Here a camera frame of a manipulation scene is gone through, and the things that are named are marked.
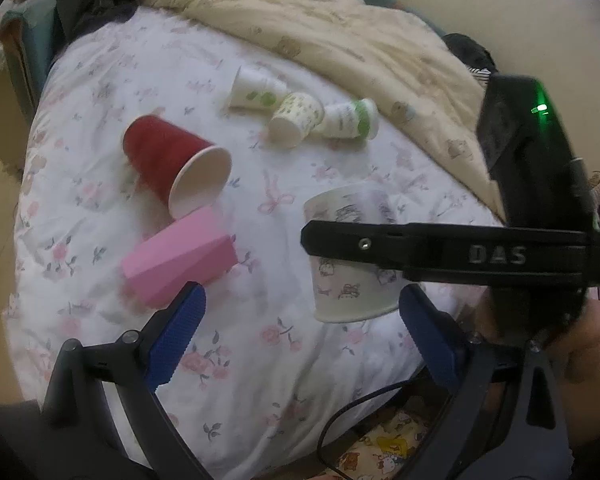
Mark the dark striped cloth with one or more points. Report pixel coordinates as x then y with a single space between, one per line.
472 55

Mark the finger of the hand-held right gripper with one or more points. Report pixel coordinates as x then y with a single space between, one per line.
430 252

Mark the floral bed sheet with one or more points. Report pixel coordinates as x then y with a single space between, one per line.
260 375

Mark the red paper cup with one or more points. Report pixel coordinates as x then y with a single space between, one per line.
172 165

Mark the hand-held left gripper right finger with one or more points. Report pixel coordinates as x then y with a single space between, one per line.
430 340

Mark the beige blanket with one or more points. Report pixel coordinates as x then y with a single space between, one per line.
340 35

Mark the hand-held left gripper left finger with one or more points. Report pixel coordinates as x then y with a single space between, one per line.
177 325

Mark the cartoon print paper cup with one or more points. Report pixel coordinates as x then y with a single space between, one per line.
352 292

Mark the pink box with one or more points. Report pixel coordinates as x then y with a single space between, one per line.
180 257

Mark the cartoon print cloth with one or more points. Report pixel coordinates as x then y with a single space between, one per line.
390 447

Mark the person's right hand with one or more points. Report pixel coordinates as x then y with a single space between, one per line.
592 355

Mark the white cup with green dots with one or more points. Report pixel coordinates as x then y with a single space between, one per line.
252 91

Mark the teal bed frame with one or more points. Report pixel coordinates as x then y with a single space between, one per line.
30 45

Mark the white cup with green rim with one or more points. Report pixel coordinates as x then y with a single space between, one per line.
352 119

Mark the cream patterned paper cup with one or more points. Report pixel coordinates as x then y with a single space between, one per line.
296 117

